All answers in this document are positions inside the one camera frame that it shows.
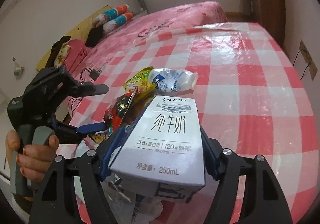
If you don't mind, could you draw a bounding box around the red snack wrapper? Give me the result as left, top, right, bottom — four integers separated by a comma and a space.
88, 87, 138, 144

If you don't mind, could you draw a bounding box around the crushed white yogurt bottle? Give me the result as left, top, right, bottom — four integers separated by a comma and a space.
148, 68, 199, 93

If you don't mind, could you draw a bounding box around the white milk carton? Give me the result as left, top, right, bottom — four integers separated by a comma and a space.
108, 95, 206, 203

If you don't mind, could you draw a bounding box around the white wet wipes pack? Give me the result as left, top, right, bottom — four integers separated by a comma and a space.
73, 138, 163, 223

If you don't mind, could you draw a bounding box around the person's left hand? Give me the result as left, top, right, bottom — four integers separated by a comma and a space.
5, 130, 60, 183

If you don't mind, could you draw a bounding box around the dark brown garment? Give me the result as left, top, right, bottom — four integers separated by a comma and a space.
45, 36, 71, 68

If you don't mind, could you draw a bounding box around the white power strip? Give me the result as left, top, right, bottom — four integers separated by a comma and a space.
98, 63, 108, 74

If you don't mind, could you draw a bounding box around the folded pink quilt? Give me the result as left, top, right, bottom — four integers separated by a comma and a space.
63, 39, 91, 74

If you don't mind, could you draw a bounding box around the yellow wooden headboard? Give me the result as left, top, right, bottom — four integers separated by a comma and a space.
35, 5, 112, 71

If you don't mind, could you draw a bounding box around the black clothing on bed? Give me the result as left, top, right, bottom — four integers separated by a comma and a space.
85, 25, 104, 48

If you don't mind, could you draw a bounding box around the yellow snack wrapper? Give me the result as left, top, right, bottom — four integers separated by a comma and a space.
122, 67, 156, 105

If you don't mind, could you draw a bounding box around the lower striped cartoon pillow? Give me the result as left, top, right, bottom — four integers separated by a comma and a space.
103, 12, 134, 33

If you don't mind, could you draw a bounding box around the striped cartoon pillow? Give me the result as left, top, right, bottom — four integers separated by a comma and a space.
92, 4, 129, 25
103, 12, 134, 33

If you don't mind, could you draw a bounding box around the upper striped cartoon pillow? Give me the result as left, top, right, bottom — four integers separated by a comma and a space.
92, 4, 129, 25

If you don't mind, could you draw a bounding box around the red white checkered tablecloth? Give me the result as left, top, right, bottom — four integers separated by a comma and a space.
71, 23, 319, 222

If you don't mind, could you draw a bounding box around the pink bed cover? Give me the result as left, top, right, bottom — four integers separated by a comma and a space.
71, 1, 227, 80

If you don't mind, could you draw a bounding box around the black charger with cables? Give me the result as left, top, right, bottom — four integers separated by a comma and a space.
67, 67, 100, 119

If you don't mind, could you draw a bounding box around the wall power socket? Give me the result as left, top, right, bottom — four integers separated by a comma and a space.
299, 40, 318, 80

